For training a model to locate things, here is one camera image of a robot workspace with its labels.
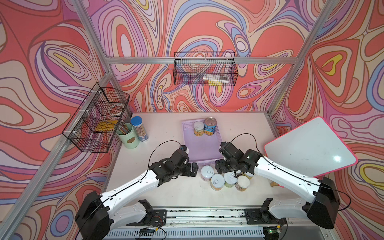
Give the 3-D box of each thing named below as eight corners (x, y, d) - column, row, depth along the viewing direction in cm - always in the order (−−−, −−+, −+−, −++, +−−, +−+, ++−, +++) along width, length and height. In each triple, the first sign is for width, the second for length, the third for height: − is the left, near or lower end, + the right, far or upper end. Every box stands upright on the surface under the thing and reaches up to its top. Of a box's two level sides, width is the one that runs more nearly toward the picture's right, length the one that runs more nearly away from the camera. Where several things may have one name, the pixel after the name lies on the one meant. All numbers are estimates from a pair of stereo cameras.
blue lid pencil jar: (142, 144, 104) (133, 126, 89) (138, 137, 108) (129, 118, 93) (151, 140, 107) (144, 121, 91) (146, 133, 111) (139, 114, 95)
